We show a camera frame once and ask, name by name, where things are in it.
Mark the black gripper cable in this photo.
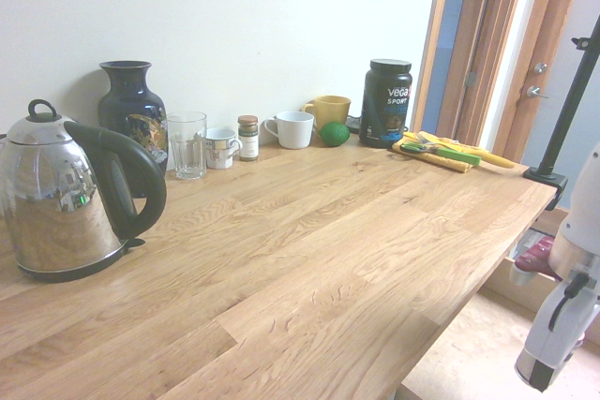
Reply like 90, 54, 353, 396
547, 272, 591, 332

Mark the yellow mug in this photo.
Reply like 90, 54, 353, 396
300, 95, 353, 132

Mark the black protein powder tub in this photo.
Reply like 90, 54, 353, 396
358, 58, 413, 149

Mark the yellow cloth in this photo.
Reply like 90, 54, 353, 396
391, 130, 489, 175

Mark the stainless steel electric kettle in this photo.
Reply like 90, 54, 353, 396
0, 98, 168, 285

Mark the seasoning jar with brown lid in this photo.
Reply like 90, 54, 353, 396
236, 114, 261, 163

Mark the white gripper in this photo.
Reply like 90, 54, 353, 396
514, 273, 600, 393

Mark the wooden door frame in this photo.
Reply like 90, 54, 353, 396
411, 0, 533, 151

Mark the wooden door with blue panel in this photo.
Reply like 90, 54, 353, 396
489, 0, 600, 171

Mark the green-handled kitchen tool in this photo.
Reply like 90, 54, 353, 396
400, 141, 484, 168

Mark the green lime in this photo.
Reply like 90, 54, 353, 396
317, 121, 352, 148

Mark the small patterned white cup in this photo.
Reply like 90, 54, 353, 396
204, 126, 244, 170

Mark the black table clamp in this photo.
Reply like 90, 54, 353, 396
522, 166, 570, 213

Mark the plain white mug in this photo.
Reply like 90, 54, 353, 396
262, 111, 315, 151

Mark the black stand pole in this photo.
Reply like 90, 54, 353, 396
536, 15, 600, 177

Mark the dark blue painted vase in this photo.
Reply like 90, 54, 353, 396
97, 60, 170, 199

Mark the clear drinking glass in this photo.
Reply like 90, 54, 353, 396
166, 111, 208, 181

